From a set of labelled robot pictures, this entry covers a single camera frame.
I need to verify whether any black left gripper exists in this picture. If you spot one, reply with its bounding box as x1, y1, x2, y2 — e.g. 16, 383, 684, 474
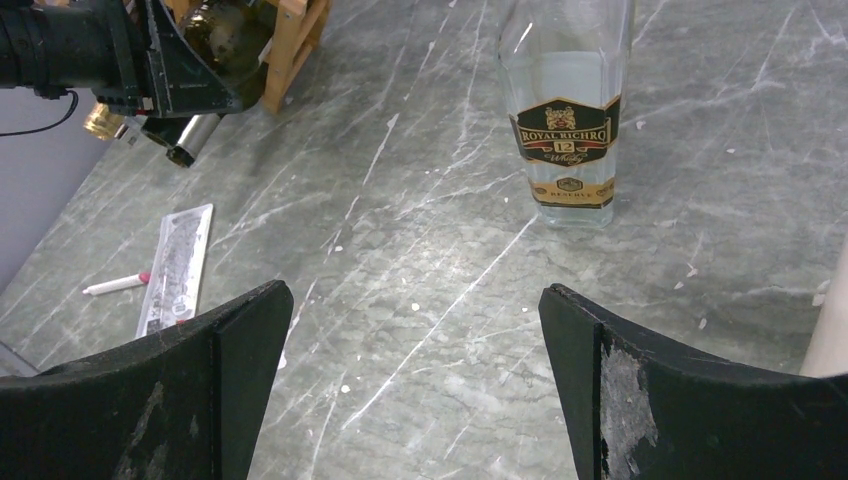
39, 1, 243, 118

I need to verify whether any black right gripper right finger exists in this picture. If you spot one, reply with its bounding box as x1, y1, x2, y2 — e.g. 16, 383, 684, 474
538, 284, 847, 479

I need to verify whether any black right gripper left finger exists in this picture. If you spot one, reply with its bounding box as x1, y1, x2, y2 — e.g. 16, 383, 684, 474
1, 280, 294, 479

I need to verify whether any dark green wine bottle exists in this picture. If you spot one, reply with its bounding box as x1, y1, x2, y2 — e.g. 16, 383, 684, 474
142, 1, 277, 165

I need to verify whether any clear whisky bottle black label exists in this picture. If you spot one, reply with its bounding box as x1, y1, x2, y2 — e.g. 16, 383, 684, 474
496, 1, 635, 227

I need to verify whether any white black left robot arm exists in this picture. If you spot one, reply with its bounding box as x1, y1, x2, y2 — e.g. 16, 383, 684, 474
1, 1, 245, 118

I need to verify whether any red wine bottle gold cap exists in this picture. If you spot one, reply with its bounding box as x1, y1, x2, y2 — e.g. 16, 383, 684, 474
83, 102, 129, 141

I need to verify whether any wooden wine rack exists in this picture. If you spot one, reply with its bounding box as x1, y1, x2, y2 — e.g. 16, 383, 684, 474
177, 1, 332, 112

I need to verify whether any clear plastic blister package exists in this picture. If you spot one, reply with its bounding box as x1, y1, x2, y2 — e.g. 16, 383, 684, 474
135, 204, 214, 339

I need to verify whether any white pink marker pen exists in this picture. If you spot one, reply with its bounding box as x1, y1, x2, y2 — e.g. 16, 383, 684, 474
82, 272, 151, 296

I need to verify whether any cream orange cylindrical drawer box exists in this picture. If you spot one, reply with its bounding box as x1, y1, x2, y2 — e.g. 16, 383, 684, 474
799, 241, 847, 378

